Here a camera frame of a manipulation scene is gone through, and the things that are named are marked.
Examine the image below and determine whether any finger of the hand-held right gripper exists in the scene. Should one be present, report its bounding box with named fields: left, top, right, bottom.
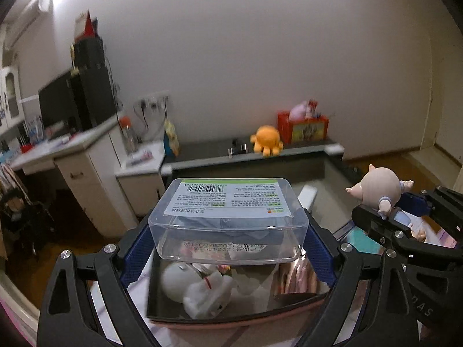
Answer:
left=352, top=204, right=421, bottom=258
left=402, top=186, right=463, bottom=225

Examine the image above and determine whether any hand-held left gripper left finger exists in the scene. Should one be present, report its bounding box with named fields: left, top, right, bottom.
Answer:
left=36, top=219, right=170, bottom=347

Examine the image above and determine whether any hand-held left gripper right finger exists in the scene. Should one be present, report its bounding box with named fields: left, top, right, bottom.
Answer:
left=289, top=220, right=422, bottom=347

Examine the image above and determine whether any small doll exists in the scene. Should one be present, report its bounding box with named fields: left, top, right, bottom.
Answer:
left=345, top=164, right=427, bottom=243

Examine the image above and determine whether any pink storage box black rim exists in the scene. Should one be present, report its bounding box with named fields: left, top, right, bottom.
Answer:
left=145, top=150, right=366, bottom=330

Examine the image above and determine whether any clear plastic lidded box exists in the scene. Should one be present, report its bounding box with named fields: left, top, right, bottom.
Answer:
left=148, top=177, right=310, bottom=264

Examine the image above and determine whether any pink packet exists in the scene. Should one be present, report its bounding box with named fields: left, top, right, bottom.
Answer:
left=273, top=256, right=328, bottom=295

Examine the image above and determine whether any white plush toy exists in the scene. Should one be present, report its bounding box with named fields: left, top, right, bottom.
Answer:
left=159, top=262, right=239, bottom=320

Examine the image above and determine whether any white drawer cabinet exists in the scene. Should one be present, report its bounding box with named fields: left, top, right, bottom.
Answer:
left=54, top=130, right=138, bottom=237

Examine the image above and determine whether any white nightstand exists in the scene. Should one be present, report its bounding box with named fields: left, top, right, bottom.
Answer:
left=115, top=141, right=167, bottom=217

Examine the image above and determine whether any clear bottle orange cap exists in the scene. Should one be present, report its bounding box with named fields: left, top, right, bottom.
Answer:
left=119, top=116, right=138, bottom=154

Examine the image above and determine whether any black chair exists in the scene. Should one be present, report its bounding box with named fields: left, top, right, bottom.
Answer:
left=0, top=188, right=55, bottom=257

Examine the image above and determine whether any yellow and blue snack bag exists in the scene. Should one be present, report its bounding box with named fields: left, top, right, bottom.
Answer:
left=163, top=117, right=180, bottom=158

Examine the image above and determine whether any grey headboard shelf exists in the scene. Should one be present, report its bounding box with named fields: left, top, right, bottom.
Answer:
left=161, top=138, right=345, bottom=174

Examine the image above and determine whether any red tissue box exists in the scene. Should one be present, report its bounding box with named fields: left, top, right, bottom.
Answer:
left=277, top=110, right=329, bottom=144

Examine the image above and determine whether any orange octopus plush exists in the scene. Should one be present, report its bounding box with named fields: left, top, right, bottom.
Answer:
left=251, top=126, right=284, bottom=157

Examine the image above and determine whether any black metal clip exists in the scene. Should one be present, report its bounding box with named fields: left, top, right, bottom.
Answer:
left=228, top=138, right=248, bottom=157

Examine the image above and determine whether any pink plush toy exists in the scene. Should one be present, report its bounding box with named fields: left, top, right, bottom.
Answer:
left=289, top=99, right=319, bottom=121

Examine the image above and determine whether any black computer tower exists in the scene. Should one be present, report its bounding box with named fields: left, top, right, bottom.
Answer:
left=70, top=66, right=118, bottom=131

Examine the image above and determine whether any black speaker box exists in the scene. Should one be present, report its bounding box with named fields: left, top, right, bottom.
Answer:
left=72, top=38, right=105, bottom=69

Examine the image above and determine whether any red and white box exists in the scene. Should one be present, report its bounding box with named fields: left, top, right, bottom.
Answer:
left=74, top=12, right=98, bottom=42

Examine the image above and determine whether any white wall socket strip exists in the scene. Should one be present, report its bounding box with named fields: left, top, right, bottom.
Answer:
left=137, top=94, right=170, bottom=108

